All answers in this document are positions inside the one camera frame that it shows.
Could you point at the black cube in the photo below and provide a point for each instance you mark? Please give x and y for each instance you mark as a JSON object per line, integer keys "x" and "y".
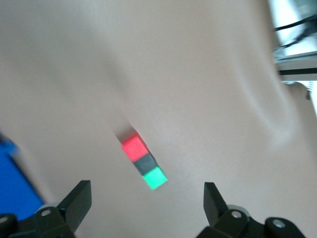
{"x": 146, "y": 164}

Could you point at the green cube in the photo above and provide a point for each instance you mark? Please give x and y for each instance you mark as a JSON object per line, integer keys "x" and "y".
{"x": 155, "y": 179}

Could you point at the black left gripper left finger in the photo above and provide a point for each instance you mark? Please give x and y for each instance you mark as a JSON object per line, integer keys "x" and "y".
{"x": 74, "y": 208}

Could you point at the blue plastic bin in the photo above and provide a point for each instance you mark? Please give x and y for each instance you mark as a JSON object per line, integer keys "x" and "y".
{"x": 15, "y": 183}

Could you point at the red cube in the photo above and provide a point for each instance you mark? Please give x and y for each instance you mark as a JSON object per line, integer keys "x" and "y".
{"x": 134, "y": 147}

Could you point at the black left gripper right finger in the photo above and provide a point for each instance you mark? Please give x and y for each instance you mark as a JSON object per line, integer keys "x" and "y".
{"x": 214, "y": 205}

